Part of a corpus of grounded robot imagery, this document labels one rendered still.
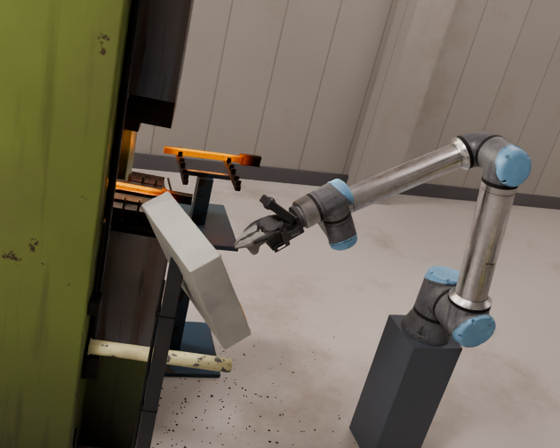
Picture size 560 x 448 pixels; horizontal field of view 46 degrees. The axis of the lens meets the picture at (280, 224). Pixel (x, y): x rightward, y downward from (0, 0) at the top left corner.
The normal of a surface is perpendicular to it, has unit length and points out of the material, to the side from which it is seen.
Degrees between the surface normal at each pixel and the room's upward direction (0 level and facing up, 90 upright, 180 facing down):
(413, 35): 90
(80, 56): 90
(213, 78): 90
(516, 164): 83
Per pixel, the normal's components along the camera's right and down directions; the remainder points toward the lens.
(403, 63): 0.29, 0.47
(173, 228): -0.23, -0.75
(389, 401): -0.93, -0.07
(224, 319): 0.48, 0.47
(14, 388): 0.07, 0.43
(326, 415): 0.22, -0.88
